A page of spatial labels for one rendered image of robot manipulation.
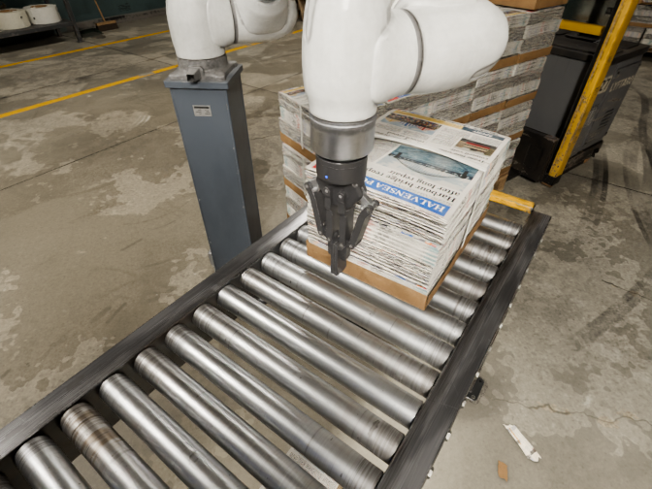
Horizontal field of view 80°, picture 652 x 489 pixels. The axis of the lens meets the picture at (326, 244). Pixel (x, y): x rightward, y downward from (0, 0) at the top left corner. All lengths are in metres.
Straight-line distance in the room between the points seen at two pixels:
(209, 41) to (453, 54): 0.94
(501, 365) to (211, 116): 1.45
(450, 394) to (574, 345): 1.34
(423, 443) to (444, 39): 0.55
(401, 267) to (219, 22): 0.93
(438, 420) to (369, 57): 0.52
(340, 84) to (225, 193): 1.11
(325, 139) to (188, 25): 0.89
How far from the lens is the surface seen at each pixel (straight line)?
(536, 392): 1.78
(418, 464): 0.64
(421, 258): 0.71
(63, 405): 0.79
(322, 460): 0.64
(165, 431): 0.69
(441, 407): 0.69
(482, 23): 0.59
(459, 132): 0.93
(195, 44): 1.36
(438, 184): 0.72
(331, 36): 0.47
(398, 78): 0.51
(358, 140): 0.52
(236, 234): 1.65
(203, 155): 1.49
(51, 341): 2.08
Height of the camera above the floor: 1.39
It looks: 40 degrees down
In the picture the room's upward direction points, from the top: straight up
